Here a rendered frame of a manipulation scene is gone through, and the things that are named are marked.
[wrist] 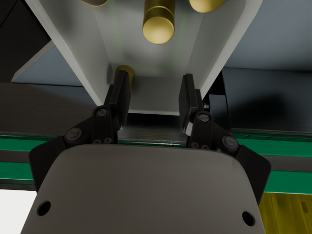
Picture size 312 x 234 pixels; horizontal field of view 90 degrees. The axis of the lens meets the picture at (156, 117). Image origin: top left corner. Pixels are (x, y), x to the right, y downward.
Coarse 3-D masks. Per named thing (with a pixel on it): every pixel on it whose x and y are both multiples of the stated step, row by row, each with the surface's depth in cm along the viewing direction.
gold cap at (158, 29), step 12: (156, 0) 16; (168, 0) 16; (144, 12) 17; (156, 12) 15; (168, 12) 15; (144, 24) 16; (156, 24) 16; (168, 24) 16; (144, 36) 17; (156, 36) 17; (168, 36) 17
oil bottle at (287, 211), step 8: (272, 200) 33; (280, 200) 32; (288, 200) 32; (296, 200) 32; (280, 208) 32; (288, 208) 32; (296, 208) 32; (280, 216) 31; (288, 216) 31; (296, 216) 31; (280, 224) 31; (288, 224) 31; (296, 224) 31; (304, 224) 31; (280, 232) 30; (288, 232) 30; (296, 232) 30; (304, 232) 30
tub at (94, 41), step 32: (32, 0) 11; (64, 0) 14; (128, 0) 18; (256, 0) 11; (64, 32) 15; (96, 32) 21; (128, 32) 22; (192, 32) 21; (224, 32) 14; (96, 64) 22; (128, 64) 27; (160, 64) 27; (192, 64) 25; (224, 64) 17; (96, 96) 24; (160, 96) 29
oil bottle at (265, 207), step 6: (264, 192) 33; (264, 198) 32; (270, 198) 32; (264, 204) 32; (270, 204) 32; (264, 210) 31; (270, 210) 32; (264, 216) 31; (270, 216) 31; (264, 222) 31; (270, 222) 31; (270, 228) 30; (276, 228) 30
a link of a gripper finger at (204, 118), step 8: (200, 112) 11; (208, 112) 11; (200, 120) 10; (208, 120) 11; (192, 128) 10; (200, 128) 10; (208, 128) 10; (192, 136) 9; (200, 136) 9; (208, 136) 10; (192, 144) 9; (200, 144) 9; (208, 144) 9
